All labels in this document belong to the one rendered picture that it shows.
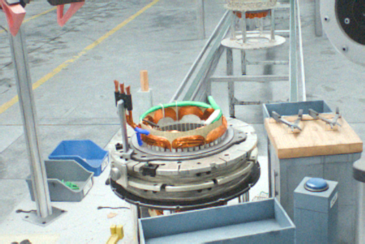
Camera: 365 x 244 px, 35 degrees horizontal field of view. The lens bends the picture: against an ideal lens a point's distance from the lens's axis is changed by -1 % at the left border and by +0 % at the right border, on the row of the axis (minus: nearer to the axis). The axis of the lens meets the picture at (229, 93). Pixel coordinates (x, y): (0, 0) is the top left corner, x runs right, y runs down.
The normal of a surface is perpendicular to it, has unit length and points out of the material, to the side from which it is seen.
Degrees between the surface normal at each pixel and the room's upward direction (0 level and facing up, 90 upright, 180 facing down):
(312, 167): 90
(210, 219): 90
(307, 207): 90
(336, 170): 90
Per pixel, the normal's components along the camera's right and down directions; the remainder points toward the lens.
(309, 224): -0.44, 0.29
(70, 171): -0.10, 0.28
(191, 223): 0.23, 0.29
